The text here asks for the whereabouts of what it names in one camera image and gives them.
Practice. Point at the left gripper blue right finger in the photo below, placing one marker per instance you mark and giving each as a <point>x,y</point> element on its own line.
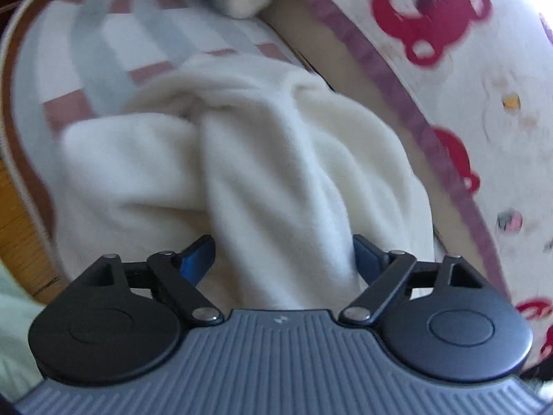
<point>370,261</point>

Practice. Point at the checked bed sheet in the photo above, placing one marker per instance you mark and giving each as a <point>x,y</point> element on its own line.
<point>85,58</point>

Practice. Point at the pale green cloth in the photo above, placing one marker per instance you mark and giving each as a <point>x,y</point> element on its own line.
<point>19,372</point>

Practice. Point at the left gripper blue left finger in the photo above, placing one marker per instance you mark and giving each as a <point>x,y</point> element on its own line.
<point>197,259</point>

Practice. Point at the white fleece garment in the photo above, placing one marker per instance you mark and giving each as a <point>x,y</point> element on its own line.
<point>243,148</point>

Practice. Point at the bear print bed cover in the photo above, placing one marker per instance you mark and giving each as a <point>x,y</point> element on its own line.
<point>467,85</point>

